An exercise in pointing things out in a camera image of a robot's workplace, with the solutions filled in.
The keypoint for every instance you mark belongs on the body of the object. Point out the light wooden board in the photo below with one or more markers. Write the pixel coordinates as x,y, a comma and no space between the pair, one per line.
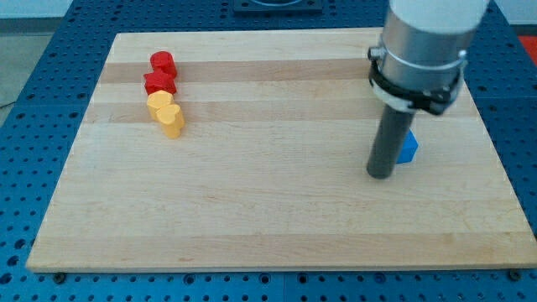
269,172

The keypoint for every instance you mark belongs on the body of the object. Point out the red cylinder block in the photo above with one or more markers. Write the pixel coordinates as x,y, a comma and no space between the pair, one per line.
164,61

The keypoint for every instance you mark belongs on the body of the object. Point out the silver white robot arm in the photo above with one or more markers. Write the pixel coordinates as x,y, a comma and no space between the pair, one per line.
421,55

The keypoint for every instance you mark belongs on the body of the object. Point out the blue cube block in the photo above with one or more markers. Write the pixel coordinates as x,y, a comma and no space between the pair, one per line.
408,150

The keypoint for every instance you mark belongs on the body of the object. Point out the yellow heart block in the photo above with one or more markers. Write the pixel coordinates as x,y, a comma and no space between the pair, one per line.
171,120

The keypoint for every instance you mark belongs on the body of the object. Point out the yellow pentagon block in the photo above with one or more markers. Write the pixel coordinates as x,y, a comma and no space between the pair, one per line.
157,100

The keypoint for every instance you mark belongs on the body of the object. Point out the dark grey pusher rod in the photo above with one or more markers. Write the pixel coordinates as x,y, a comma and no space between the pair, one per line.
392,131

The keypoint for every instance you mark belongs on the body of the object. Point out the red star block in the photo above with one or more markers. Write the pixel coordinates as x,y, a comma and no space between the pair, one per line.
159,81

